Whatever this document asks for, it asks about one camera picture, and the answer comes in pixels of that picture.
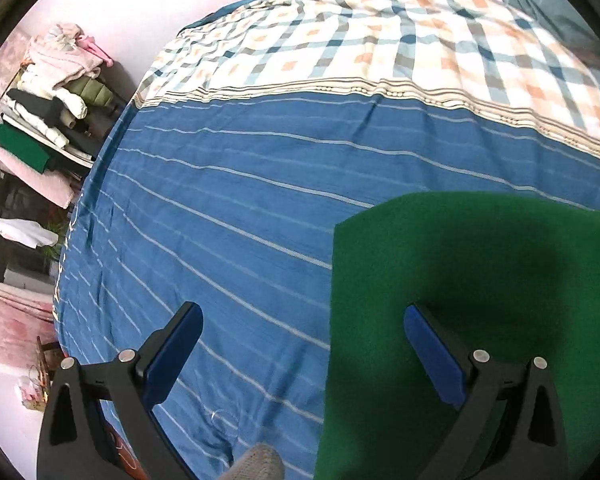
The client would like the small glass ornament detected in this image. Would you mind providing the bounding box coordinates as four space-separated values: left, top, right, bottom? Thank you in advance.
17 355 52 412

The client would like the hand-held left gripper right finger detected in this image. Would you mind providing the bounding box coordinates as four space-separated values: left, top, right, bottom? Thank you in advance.
403 304 571 480

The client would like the green folded garment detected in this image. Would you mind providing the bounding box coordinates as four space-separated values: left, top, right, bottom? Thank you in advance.
0 121 52 175

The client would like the pink curtain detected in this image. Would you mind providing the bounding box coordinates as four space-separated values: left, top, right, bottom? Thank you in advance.
0 279 57 362

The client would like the plaid and blue striped bedsheet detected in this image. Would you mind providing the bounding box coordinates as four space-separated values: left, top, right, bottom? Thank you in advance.
50 0 600 480

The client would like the green and cream varsity jacket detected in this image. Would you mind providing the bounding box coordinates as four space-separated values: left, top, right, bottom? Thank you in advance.
314 191 600 480

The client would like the pink fleece garment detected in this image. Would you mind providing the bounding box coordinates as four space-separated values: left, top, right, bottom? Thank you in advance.
29 22 104 87

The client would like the pink blanket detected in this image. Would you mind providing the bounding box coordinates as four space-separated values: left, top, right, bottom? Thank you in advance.
0 141 77 209

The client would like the pile of folded clothes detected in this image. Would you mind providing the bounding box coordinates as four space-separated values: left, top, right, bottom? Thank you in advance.
5 67 88 147

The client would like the olive puffer jacket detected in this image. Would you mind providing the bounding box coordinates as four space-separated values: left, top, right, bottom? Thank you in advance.
55 76 127 111

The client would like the pink clothes hanger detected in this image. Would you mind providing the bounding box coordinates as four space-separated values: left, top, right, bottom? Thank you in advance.
79 35 115 67

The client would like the grey teal quilt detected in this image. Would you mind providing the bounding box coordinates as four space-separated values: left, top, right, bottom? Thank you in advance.
497 0 600 72

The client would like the grey knitted slipper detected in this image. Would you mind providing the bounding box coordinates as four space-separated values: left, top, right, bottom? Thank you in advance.
224 443 285 480

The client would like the white cloth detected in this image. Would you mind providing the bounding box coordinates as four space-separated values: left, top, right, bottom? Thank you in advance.
0 216 60 249

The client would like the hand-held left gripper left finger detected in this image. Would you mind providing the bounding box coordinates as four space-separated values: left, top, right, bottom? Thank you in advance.
36 301 204 480

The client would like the black folded garment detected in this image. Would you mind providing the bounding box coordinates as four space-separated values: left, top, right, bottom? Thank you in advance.
7 88 102 157

